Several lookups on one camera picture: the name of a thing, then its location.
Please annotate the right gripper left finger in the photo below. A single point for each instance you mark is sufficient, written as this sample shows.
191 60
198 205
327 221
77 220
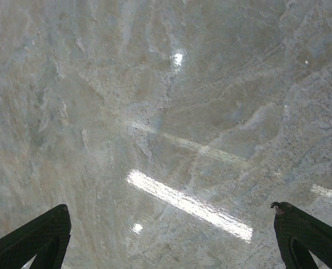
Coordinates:
42 238

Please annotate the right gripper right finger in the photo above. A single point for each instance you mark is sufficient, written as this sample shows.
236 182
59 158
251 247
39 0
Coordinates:
300 232

